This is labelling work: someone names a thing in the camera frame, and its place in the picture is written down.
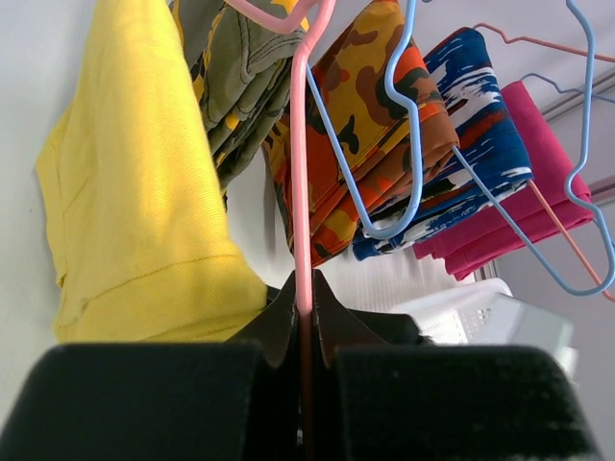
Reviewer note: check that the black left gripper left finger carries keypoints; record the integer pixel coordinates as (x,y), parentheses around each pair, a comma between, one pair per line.
(232,400)

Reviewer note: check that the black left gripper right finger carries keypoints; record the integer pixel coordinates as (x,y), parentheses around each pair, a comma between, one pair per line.
(385,394)

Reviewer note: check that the grey yellow camouflage trousers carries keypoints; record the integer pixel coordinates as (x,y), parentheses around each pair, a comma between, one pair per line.
(241,76)

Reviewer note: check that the blue white patterned trousers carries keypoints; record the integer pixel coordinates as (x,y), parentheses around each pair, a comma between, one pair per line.
(491,163)

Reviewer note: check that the orange camouflage trousers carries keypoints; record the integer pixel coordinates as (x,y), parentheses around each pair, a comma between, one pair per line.
(373,130)

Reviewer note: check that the light blue hanger orange trousers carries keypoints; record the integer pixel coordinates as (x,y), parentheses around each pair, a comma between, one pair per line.
(601,285)

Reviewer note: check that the light blue hanger magenta trousers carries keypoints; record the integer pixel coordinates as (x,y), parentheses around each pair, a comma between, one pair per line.
(562,91)

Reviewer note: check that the white perforated plastic basket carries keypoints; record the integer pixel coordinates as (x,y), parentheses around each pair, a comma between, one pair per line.
(471,312)

